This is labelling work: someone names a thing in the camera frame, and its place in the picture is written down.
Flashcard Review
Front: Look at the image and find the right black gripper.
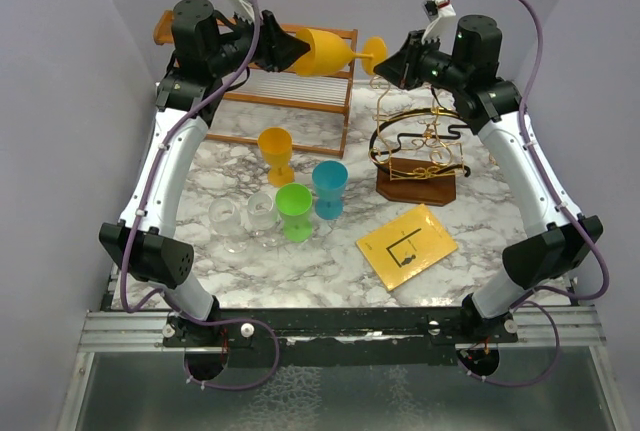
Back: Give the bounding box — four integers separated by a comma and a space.
375, 30, 468, 94

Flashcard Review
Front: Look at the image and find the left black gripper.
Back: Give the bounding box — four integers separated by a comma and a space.
208, 2, 310, 77

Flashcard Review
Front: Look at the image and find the orange plastic wine glass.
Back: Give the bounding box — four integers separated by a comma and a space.
258, 127, 294, 187
293, 28, 388, 77

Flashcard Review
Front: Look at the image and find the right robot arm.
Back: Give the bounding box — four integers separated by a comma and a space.
374, 15, 603, 342

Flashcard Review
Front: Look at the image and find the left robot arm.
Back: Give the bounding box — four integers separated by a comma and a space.
99, 0, 310, 346

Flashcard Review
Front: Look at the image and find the wooden dish rack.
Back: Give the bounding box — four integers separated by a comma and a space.
153, 10, 359, 159

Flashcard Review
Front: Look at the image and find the blue plastic wine glass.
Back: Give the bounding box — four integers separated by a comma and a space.
312, 161, 349, 220

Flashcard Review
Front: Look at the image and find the green plastic wine glass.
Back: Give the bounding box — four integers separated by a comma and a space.
275, 183, 313, 242

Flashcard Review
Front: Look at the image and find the clear wine glass right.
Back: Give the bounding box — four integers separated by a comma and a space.
247, 192, 279, 248

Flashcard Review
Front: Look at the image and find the clear wine glass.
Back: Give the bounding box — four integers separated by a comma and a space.
208, 198, 246, 254
247, 192, 279, 248

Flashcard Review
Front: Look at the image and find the clear wine glass left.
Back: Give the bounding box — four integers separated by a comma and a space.
208, 198, 246, 254

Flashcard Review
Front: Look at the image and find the yellow book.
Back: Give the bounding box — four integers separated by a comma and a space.
356, 204, 458, 291

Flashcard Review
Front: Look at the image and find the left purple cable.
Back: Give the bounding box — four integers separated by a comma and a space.
117, 0, 283, 392

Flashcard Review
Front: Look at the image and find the purple cable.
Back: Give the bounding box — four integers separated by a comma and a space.
447, 0, 612, 390
117, 0, 283, 392

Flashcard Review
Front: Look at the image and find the gold wire wine glass rack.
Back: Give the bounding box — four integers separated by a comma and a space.
368, 76, 471, 207

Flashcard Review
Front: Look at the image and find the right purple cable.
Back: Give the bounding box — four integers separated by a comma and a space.
447, 0, 612, 390

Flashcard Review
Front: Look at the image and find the black metal base rail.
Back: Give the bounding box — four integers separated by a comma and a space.
163, 307, 517, 368

